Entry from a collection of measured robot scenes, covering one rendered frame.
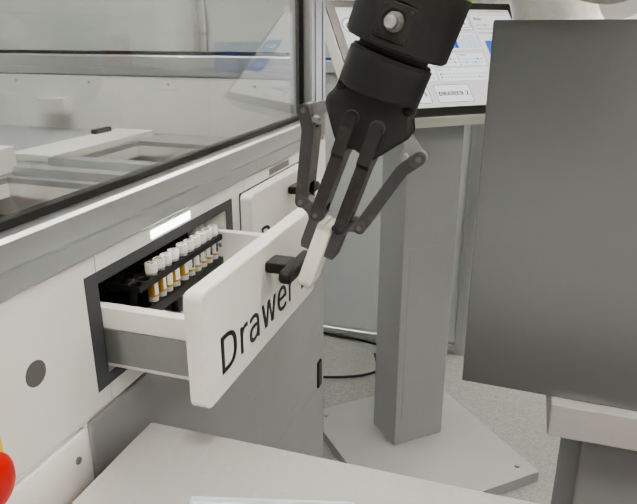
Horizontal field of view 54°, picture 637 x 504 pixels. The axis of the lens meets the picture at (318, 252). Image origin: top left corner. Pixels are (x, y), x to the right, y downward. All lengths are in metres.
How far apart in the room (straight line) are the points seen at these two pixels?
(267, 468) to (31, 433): 0.20
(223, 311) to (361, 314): 1.88
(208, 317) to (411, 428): 1.35
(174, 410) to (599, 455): 0.48
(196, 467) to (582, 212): 0.43
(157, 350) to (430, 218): 1.09
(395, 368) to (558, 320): 1.05
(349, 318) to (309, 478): 1.88
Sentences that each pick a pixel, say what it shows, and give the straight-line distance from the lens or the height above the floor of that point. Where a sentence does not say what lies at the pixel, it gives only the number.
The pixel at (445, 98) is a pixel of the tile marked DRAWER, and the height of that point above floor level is 0.99.
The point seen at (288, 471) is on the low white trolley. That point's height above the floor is 0.76.
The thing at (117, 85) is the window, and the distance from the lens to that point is 0.63.
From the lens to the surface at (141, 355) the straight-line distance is 0.60.
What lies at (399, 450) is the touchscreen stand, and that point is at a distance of 1.82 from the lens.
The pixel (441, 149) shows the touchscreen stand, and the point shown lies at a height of 0.86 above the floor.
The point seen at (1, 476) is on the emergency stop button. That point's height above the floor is 0.88.
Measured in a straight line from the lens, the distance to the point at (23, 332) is 0.53.
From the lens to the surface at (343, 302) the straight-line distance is 2.42.
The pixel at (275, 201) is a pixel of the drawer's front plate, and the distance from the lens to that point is 0.90.
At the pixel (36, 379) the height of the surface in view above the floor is 0.87.
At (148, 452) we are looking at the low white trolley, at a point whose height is 0.76.
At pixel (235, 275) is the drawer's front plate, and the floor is 0.92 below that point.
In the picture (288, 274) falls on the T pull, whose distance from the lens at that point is 0.60.
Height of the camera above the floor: 1.13
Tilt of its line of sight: 19 degrees down
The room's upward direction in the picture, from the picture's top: straight up
